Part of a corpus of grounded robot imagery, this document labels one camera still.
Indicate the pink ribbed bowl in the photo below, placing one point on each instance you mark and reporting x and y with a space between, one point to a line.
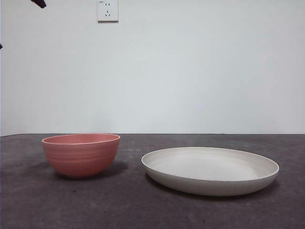
81 157

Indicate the white round plate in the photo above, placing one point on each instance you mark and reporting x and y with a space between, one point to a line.
209 183

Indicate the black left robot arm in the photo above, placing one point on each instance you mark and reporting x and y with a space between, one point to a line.
39 3

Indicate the white wall socket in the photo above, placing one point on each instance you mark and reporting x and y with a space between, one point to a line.
107 12

